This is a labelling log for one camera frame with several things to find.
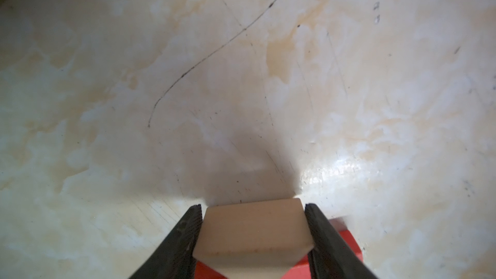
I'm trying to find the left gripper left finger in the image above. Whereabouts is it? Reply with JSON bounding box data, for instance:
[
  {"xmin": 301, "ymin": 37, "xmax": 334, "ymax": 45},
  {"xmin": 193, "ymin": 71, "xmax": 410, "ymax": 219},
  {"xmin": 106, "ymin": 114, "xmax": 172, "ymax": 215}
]
[{"xmin": 130, "ymin": 204, "xmax": 203, "ymax": 279}]

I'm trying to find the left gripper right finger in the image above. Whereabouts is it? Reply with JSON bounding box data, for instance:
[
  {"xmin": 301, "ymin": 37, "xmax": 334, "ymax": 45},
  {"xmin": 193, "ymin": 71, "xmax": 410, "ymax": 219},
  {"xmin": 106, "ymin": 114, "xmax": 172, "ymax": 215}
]
[{"xmin": 305, "ymin": 204, "xmax": 377, "ymax": 279}]

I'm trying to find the beige triangular wooden block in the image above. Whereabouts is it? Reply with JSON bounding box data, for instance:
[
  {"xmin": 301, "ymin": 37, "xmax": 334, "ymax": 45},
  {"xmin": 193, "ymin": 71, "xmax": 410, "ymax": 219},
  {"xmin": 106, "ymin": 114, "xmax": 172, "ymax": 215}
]
[{"xmin": 192, "ymin": 198, "xmax": 314, "ymax": 278}]

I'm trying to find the dark red rectangular block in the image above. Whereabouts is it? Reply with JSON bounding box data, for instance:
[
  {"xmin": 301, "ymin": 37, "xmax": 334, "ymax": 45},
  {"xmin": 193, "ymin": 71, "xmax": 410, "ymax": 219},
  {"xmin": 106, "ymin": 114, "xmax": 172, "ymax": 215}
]
[{"xmin": 193, "ymin": 218, "xmax": 363, "ymax": 278}]

